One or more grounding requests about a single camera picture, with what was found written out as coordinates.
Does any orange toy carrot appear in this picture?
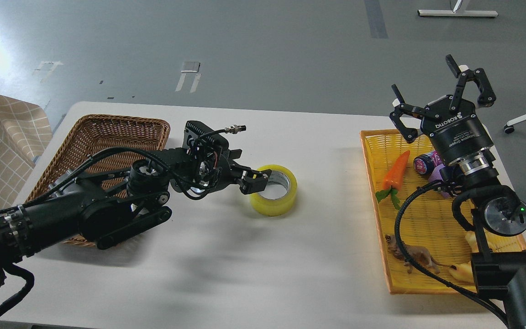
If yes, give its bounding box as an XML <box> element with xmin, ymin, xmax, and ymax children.
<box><xmin>374</xmin><ymin>150</ymin><xmax>410</xmax><ymax>210</ymax></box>

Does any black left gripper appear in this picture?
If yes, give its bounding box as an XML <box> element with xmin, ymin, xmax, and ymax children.
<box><xmin>183</xmin><ymin>137</ymin><xmax>272</xmax><ymax>195</ymax></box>

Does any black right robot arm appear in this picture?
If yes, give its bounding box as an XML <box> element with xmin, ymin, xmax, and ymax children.
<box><xmin>390</xmin><ymin>55</ymin><xmax>526</xmax><ymax>329</ymax></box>

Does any brown toy lion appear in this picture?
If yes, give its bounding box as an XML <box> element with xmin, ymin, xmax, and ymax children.
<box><xmin>384</xmin><ymin>234</ymin><xmax>450</xmax><ymax>274</ymax></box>

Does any purple foam block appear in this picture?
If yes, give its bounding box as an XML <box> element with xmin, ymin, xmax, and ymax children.
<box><xmin>428</xmin><ymin>164</ymin><xmax>451</xmax><ymax>199</ymax></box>

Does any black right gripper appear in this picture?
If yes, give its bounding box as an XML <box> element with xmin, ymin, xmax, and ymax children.
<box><xmin>390</xmin><ymin>54</ymin><xmax>497</xmax><ymax>166</ymax></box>

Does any beige checkered cloth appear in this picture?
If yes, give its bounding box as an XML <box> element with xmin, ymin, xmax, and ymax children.
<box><xmin>0</xmin><ymin>95</ymin><xmax>53</xmax><ymax>209</ymax></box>

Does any small purple can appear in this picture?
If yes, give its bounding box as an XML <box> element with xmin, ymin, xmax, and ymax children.
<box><xmin>413</xmin><ymin>150</ymin><xmax>444</xmax><ymax>176</ymax></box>

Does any white metal stand base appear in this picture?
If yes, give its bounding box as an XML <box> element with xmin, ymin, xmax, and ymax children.
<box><xmin>417</xmin><ymin>0</ymin><xmax>499</xmax><ymax>18</ymax></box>

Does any toy croissant bread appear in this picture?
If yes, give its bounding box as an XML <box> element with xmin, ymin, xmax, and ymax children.
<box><xmin>448</xmin><ymin>231</ymin><xmax>479</xmax><ymax>284</ymax></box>

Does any yellow plastic basket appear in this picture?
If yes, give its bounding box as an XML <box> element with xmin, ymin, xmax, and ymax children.
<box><xmin>359</xmin><ymin>129</ymin><xmax>526</xmax><ymax>295</ymax></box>

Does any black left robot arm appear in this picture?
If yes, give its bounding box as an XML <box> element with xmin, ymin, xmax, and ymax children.
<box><xmin>0</xmin><ymin>121</ymin><xmax>272</xmax><ymax>317</ymax></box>

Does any yellow tape roll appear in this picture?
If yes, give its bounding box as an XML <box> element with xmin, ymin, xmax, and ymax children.
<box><xmin>250</xmin><ymin>164</ymin><xmax>298</xmax><ymax>217</ymax></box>

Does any brown wicker basket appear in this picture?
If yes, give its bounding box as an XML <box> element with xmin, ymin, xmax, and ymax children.
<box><xmin>0</xmin><ymin>114</ymin><xmax>171</xmax><ymax>257</ymax></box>

